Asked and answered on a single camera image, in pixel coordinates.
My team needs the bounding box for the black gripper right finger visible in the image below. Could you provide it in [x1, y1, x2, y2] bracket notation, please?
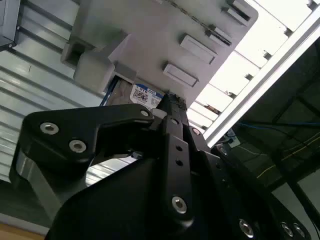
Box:
[172, 94, 314, 240]

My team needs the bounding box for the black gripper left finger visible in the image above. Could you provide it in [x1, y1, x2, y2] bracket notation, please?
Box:
[9, 93, 198, 228]

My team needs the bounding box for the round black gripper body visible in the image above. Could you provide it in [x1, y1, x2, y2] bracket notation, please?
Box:
[46, 155, 242, 240]

